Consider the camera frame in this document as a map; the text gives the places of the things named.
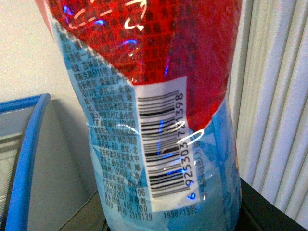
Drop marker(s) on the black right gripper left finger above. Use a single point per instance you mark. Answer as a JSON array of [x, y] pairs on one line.
[[89, 217]]

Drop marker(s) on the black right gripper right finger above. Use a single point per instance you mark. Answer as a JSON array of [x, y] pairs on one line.
[[257, 214]]

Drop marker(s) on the red blue drink bottle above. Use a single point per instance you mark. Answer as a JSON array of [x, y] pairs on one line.
[[151, 77]]

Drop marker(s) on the blue freezer lid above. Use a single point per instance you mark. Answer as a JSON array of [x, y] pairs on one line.
[[20, 123]]

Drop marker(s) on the white vertical window blinds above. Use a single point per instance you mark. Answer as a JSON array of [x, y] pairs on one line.
[[268, 98]]

